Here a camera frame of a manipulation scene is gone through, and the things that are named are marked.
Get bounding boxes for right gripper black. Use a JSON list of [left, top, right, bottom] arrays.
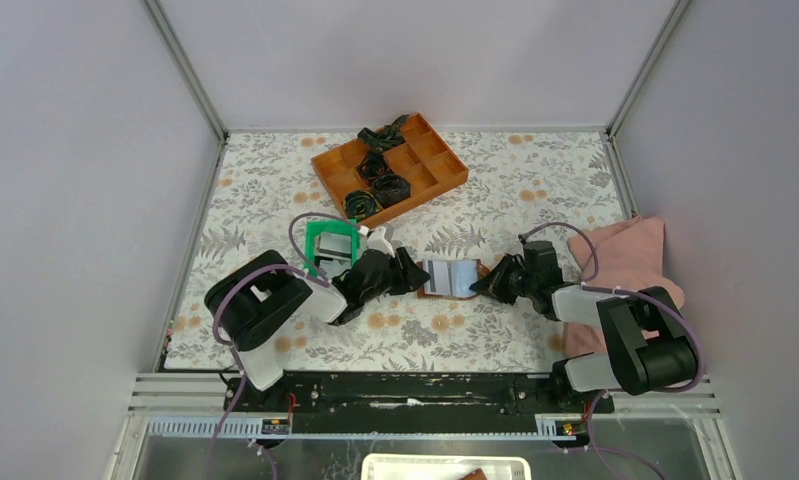
[[470, 254, 537, 306]]

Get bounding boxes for green plastic card box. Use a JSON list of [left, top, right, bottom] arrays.
[[304, 219, 361, 278]]

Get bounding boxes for brown leather card holder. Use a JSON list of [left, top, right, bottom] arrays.
[[418, 259, 487, 300]]

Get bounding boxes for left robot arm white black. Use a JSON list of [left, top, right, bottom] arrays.
[[205, 225, 430, 411]]

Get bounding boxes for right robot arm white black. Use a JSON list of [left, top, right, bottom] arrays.
[[470, 241, 701, 412]]

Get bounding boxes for black items in tray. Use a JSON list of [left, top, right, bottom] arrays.
[[356, 114, 411, 208]]

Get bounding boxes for pink crumpled cloth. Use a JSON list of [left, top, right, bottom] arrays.
[[563, 216, 685, 358]]

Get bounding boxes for orange wooden compartment tray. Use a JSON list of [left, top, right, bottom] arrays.
[[311, 113, 469, 227]]

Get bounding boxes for black coiled cable in tray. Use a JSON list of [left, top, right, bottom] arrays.
[[343, 191, 382, 222]]

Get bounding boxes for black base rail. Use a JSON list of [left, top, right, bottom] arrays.
[[224, 371, 614, 438]]

